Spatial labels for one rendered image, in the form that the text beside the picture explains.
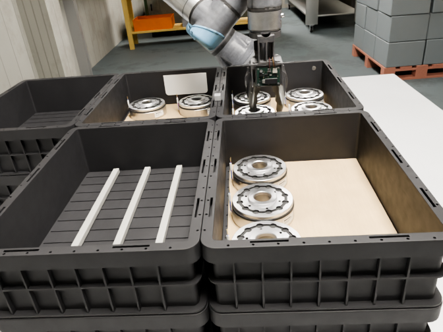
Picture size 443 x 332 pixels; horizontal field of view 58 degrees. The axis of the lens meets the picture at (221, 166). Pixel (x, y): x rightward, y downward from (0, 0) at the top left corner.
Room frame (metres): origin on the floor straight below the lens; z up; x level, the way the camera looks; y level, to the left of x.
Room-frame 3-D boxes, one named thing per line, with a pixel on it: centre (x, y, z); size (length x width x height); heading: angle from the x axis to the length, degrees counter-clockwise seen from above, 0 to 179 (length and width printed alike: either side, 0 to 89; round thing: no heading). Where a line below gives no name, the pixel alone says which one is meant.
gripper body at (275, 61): (0.92, -0.12, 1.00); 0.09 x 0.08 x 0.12; 175
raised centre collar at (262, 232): (0.45, -0.05, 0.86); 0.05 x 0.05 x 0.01
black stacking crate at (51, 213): (0.57, 0.17, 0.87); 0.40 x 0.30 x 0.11; 176
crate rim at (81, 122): (0.97, 0.14, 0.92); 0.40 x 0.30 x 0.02; 176
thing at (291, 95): (1.05, -0.25, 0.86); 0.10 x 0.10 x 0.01
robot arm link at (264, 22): (0.93, -0.13, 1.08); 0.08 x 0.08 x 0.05
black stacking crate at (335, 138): (0.55, -0.13, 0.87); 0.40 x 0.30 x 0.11; 176
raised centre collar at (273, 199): (0.56, -0.06, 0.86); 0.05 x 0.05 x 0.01
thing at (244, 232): (0.45, -0.05, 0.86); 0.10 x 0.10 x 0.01
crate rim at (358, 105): (0.95, -0.16, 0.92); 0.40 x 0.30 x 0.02; 176
